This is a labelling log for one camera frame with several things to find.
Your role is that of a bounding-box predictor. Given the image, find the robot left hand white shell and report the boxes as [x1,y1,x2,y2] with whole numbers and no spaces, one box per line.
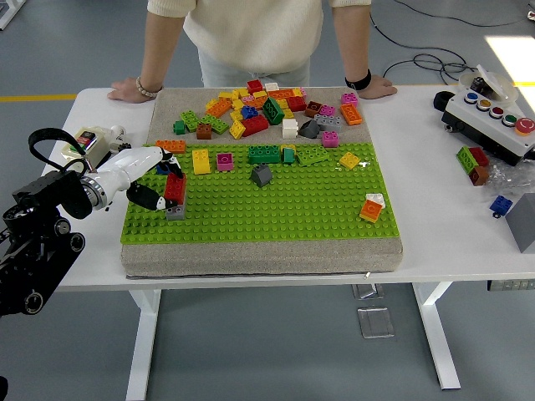
[96,145,187,213]

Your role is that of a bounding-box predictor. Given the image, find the person's right hand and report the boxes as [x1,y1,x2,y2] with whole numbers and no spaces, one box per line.
[107,79,145,104]

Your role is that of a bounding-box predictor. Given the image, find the person's left hand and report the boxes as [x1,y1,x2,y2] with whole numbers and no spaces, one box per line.
[359,74,398,100]

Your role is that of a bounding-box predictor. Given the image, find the green studded baseplate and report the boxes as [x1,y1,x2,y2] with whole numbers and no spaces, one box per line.
[120,142,401,246]

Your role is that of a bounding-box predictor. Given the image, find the lime green eight-stud brick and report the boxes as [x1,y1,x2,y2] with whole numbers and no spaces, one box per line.
[456,146,477,175]
[199,114,230,135]
[180,109,206,133]

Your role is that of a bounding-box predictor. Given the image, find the dark grey sloped brick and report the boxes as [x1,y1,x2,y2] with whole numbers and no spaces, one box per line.
[249,164,273,189]
[298,119,322,139]

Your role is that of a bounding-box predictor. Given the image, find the lime green flat plate brick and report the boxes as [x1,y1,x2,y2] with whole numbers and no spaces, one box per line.
[295,146,331,168]

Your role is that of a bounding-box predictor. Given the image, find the dark green eight-stud brick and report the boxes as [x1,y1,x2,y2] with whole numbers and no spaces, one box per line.
[247,145,282,165]
[262,96,287,125]

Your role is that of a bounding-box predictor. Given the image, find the red building brick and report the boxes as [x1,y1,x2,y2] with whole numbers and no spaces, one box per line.
[468,146,491,168]

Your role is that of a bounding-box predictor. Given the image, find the orange four-stud brick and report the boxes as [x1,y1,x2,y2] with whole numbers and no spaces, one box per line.
[359,200,384,224]

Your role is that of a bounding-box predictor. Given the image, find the black wristband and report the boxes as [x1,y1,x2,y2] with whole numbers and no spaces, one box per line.
[344,69,373,91]

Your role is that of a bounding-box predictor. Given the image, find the white push-button control box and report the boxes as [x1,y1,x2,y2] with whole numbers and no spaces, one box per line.
[442,89,535,168]

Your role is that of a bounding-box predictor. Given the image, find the round translucent lidded container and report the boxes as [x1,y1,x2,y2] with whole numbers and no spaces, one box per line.
[458,64,519,105]

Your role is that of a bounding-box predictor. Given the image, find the person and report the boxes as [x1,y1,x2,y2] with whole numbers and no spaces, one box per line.
[146,0,373,88]

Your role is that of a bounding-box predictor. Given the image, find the clear plastic bag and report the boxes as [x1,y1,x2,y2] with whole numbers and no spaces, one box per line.
[487,160,535,197]

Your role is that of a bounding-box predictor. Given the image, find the grey-brown cushion mat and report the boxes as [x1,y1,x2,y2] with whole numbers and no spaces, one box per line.
[120,86,405,279]

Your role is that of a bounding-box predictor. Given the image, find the white table leg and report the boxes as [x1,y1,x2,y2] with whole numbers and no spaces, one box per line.
[411,282,461,392]
[125,288,163,401]

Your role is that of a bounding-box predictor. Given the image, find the grey box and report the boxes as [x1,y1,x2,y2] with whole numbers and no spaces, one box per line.
[504,192,535,255]

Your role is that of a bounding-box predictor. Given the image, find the clear floor socket cover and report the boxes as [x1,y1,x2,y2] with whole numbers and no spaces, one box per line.
[352,282,388,300]
[356,307,396,339]

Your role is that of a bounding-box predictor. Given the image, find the under-table control panel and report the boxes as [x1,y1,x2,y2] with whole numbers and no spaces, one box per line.
[487,278,535,293]

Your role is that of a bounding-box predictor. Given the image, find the bead bracelet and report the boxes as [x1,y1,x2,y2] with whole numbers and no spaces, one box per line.
[135,75,164,99]

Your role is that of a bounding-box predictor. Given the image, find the cream switch box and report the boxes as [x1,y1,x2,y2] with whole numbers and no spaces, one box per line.
[61,126,113,168]

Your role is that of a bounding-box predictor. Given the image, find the black ring roll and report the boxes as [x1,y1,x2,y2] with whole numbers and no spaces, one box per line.
[433,90,460,113]

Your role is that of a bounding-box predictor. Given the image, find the white furniture frame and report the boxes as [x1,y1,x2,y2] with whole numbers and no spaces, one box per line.
[0,0,26,31]

